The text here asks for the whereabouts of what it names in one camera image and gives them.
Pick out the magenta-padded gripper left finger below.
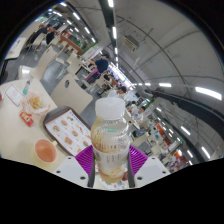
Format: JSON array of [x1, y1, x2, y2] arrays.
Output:
[[54, 144, 98, 189]]

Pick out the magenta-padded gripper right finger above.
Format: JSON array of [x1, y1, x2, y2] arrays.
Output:
[[127, 145, 172, 189]]

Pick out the clear white-capped drink bottle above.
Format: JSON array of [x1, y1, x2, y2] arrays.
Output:
[[90, 97, 132, 184]]

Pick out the flat round red coaster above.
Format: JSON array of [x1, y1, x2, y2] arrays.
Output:
[[117, 170, 130, 184]]

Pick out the printed menu tray liner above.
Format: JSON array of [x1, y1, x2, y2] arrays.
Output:
[[45, 109, 94, 156]]

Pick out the yellow mug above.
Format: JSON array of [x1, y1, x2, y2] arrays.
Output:
[[30, 138, 59, 169]]

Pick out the person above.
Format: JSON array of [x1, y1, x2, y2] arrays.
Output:
[[32, 24, 49, 44], [87, 53, 110, 83], [46, 26, 58, 45], [106, 85, 128, 99], [131, 105, 146, 123]]

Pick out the dark brown food tray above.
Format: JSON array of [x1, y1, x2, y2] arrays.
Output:
[[43, 105, 98, 158]]

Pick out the beige chair with round hole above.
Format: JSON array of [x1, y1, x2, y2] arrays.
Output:
[[50, 73, 94, 116]]

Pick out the red sauce packet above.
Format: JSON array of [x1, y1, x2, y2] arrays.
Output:
[[19, 111, 35, 128]]

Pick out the paper wrapper with fries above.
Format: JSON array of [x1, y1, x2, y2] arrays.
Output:
[[21, 91, 51, 116]]

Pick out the small clear pump bottle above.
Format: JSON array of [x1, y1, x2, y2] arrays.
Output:
[[22, 79, 32, 96]]

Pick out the white printed card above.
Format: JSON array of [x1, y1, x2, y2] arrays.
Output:
[[4, 84, 25, 108]]

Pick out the beige cafeteria chairs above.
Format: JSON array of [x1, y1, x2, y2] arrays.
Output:
[[54, 36, 178, 168]]

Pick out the ceiling strip lights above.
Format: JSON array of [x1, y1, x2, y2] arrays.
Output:
[[58, 0, 223, 161]]

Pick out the white cafeteria chair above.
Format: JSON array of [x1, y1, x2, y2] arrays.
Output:
[[18, 44, 58, 81]]

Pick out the ceiling air conditioner unit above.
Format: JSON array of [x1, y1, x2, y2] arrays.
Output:
[[121, 34, 140, 52]]

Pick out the neighbouring beige table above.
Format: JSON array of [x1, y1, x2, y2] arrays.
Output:
[[6, 36, 28, 61]]

